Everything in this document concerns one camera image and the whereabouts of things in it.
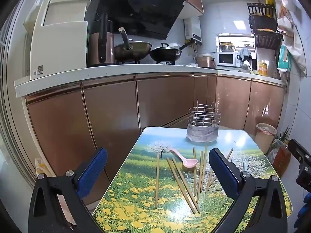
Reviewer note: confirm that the bamboo chopstick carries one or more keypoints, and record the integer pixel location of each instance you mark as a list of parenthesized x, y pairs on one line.
[(199, 177), (181, 185), (186, 185), (194, 182), (157, 179), (204, 170), (230, 152)]

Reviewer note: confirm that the beige trash bin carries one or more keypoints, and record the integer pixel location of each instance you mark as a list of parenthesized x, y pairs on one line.
[(264, 138)]

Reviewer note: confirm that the white cloth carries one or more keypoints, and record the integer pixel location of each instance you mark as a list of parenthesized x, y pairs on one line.
[(244, 53)]

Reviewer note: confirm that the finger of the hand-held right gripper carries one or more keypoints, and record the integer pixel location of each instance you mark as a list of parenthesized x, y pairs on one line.
[(303, 172)]

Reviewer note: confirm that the black dish rack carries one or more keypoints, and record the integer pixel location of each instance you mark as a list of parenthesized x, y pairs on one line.
[(264, 21)]

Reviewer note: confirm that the black range hood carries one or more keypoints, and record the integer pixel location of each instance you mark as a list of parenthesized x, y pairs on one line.
[(136, 7)]

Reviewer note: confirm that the pink plastic spoon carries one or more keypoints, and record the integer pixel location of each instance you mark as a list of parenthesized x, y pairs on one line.
[(189, 163)]

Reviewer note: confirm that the black wok with lid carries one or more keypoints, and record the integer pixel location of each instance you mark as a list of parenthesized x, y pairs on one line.
[(165, 53)]

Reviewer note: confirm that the white microwave oven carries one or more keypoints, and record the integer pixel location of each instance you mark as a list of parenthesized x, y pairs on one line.
[(226, 58)]

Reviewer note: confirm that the teal packet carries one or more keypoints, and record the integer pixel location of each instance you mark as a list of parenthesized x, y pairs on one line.
[(284, 58)]

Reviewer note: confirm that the person's right hand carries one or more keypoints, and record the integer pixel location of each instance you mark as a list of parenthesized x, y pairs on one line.
[(305, 211)]

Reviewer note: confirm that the grey fabric wrap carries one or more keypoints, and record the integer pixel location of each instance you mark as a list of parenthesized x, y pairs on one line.
[(203, 133)]

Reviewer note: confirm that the white rice dispenser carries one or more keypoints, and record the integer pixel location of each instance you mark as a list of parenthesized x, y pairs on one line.
[(58, 41)]

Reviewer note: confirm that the steel pot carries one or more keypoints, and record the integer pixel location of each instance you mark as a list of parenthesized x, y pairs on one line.
[(226, 47)]

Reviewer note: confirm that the white kitchen countertop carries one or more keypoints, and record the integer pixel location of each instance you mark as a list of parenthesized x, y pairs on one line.
[(97, 74)]

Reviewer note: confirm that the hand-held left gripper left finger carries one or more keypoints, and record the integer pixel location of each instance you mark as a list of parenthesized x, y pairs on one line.
[(93, 172)]

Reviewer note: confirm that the yellow oil bottle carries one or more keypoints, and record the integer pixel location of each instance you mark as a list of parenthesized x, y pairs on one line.
[(262, 68)]

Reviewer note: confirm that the bronze lidded wok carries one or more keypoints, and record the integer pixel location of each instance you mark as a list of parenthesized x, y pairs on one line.
[(133, 49)]

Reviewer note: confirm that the white water heater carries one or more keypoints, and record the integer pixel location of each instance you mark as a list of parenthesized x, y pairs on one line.
[(193, 29)]

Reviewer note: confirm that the brown rice cooker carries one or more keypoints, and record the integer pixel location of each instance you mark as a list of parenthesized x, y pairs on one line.
[(206, 62)]

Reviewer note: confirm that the orange liquid bottle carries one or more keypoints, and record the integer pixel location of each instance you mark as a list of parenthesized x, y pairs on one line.
[(281, 157)]

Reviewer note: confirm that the yellow white bag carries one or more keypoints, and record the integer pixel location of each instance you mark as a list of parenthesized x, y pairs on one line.
[(41, 166)]

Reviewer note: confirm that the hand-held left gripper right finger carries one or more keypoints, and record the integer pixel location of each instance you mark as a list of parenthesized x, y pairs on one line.
[(223, 172)]

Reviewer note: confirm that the hanging plastic bags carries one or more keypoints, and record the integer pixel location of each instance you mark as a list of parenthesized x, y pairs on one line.
[(294, 41)]

